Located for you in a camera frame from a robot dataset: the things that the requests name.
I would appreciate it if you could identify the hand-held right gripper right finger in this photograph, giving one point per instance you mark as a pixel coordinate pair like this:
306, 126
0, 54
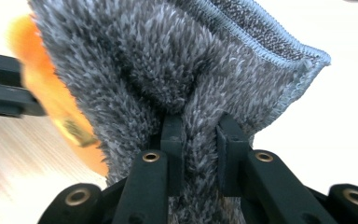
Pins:
270, 186

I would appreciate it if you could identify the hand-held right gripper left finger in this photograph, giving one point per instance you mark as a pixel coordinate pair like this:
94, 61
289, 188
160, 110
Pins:
146, 186

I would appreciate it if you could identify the orange plush toy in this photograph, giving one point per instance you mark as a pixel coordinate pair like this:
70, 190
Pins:
49, 93

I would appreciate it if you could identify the grey fluffy cloth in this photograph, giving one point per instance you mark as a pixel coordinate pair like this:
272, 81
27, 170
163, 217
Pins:
155, 62

